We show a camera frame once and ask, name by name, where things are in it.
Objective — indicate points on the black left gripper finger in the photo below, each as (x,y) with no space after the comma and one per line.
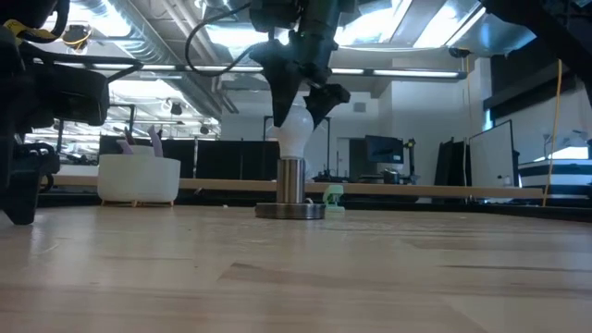
(23,185)

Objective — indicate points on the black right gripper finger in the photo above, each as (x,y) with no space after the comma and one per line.
(326,99)
(282,78)

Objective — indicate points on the white lightbulb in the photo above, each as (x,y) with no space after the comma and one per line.
(293,134)

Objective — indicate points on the brushed metal lamp socket base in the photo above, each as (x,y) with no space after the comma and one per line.
(290,185)

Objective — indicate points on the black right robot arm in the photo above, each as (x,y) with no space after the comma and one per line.
(555,28)

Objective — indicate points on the black computer monitor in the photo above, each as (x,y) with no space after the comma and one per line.
(384,150)

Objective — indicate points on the long ceiling light bar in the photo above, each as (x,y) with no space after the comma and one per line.
(416,73)

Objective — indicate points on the black partition panels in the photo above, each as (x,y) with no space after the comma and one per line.
(231,159)

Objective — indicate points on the small green plastic clamp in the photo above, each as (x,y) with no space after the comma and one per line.
(333,198)

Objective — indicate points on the short purple utensil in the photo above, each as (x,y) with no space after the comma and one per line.
(125,148)

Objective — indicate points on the white ribbed bowl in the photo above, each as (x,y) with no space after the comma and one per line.
(139,180)

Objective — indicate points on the long wooden workbench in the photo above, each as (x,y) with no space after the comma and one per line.
(416,189)

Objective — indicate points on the tall purple utensil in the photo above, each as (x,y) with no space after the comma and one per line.
(156,141)

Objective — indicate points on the white board on stand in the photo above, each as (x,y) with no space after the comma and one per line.
(492,155)

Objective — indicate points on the black white striped table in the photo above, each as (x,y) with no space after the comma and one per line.
(564,178)

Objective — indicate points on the black metal frame stand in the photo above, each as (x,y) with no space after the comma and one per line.
(328,148)

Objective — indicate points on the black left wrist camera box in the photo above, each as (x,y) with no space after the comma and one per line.
(69,94)

